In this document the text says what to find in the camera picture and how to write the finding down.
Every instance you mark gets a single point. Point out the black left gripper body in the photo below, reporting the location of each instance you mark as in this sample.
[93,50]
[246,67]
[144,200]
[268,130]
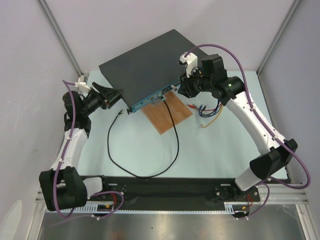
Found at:
[95,101]

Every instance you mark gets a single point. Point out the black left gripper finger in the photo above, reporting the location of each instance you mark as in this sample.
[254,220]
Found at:
[102,89]
[114,96]

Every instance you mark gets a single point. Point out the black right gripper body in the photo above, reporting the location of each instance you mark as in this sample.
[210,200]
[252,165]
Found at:
[188,85]

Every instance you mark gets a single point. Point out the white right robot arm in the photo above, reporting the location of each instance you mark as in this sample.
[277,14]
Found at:
[275,150]

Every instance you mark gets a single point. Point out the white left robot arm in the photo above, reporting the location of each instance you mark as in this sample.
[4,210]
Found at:
[62,186]

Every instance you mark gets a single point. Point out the wooden board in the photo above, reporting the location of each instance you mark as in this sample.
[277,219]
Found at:
[158,114]

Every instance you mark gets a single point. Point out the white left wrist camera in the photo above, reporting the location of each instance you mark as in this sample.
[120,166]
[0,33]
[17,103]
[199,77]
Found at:
[81,85]

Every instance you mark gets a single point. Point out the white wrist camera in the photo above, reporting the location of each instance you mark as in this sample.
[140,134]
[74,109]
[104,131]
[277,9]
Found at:
[81,85]
[190,61]

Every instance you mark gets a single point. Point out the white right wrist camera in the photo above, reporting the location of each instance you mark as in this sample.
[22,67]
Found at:
[190,61]

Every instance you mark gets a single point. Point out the dark network switch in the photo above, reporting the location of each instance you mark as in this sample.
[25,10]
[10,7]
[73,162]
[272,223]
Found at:
[149,70]

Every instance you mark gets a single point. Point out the aluminium frame rail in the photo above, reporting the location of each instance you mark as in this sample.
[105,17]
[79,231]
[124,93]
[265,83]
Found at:
[54,25]

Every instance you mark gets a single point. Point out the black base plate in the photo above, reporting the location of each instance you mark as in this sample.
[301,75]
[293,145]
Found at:
[174,194]

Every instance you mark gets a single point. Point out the white slotted cable duct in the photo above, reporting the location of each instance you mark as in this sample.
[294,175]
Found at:
[227,209]

